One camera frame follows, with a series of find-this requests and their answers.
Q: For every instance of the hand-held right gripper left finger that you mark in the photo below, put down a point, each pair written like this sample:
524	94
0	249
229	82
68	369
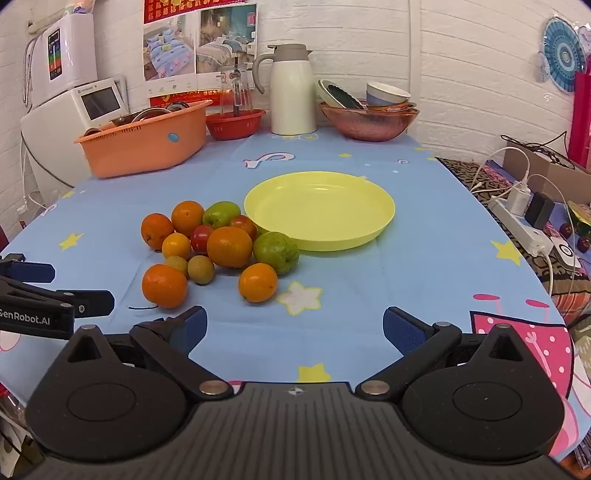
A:
193	326

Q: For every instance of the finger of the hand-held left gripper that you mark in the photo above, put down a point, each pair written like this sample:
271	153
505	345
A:
32	272
92	302

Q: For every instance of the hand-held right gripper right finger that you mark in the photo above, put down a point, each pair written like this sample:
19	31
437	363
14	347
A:
400	330

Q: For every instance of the brownish green jujube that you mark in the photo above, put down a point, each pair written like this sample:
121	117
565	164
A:
201	269
176	264

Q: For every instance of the yellowish orange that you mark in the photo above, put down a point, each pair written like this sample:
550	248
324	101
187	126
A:
257	282

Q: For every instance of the small orange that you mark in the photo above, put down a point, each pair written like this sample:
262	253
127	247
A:
176	246

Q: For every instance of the large orange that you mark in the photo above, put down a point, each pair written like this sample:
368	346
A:
229	247

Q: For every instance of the small red fruit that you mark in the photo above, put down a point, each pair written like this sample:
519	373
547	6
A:
201	237

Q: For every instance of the large green apple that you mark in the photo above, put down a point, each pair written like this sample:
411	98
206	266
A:
276	253

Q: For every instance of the red green jujube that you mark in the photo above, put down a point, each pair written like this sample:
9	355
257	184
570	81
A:
244	225

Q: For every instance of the small green apple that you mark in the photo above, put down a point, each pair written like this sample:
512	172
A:
221	213

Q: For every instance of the yellow plastic plate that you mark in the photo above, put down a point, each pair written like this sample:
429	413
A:
323	203

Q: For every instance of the blue star print tablecloth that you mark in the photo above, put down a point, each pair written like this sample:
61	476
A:
415	258

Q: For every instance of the large white appliance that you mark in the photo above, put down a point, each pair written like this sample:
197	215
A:
46	138

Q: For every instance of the white power strip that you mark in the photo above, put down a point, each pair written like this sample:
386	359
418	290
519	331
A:
524	228

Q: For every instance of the orange plastic basket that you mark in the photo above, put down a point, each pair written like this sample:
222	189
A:
143	143

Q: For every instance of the leopard pattern cloth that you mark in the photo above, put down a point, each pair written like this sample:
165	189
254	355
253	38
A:
466	175

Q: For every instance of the white charger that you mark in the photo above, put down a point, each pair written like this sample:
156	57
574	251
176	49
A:
519	197

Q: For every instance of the black adapter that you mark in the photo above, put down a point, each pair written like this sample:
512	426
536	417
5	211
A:
539	210

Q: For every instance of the white device with screen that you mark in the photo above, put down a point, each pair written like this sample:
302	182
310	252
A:
99	101

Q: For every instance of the white round device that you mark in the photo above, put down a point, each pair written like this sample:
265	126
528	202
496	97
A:
567	251

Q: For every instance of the metal bowl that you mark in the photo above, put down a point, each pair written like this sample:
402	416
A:
178	106
147	115

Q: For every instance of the red plastic basket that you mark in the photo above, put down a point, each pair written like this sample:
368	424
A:
235	124

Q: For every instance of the pink glass bowl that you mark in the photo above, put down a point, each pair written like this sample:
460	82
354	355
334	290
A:
369	123

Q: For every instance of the green packet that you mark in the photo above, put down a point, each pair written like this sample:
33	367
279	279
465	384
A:
581	217

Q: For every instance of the cardboard box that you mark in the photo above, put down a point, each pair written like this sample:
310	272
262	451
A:
549	177

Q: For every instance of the red paper sheet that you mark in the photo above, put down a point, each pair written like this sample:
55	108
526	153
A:
184	98

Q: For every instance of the blue white bowl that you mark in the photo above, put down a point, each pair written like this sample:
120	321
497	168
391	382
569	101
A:
387	94

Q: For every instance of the clear glass jar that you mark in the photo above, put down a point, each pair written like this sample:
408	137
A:
235	90

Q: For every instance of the white green bowl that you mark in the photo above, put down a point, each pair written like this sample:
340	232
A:
339	94

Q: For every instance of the white thermos jug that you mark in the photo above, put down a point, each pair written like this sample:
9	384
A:
292	92

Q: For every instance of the blue patterned round fan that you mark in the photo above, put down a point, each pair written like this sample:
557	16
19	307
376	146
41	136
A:
561	50

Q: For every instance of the white wall water purifier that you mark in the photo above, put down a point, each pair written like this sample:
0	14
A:
74	55

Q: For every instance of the wall poster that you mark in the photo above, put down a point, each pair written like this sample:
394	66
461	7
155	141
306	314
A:
198	46

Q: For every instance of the white wall pipe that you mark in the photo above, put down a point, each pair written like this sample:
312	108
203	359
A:
413	46

